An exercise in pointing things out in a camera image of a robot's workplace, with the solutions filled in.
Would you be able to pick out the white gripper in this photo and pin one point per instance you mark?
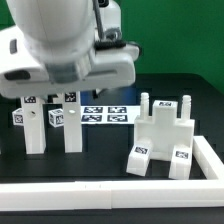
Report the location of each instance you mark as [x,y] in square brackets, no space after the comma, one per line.
[23,76]

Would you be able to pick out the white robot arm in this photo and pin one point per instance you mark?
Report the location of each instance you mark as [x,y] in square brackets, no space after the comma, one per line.
[60,46]

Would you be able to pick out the white chair nut cube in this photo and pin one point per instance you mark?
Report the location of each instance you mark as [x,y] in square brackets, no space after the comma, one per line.
[18,117]

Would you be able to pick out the flat white chair back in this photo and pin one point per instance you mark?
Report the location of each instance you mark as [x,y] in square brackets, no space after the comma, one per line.
[109,114]

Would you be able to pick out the white obstacle fence wall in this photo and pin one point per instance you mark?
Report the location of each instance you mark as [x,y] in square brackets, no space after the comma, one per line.
[78,195]

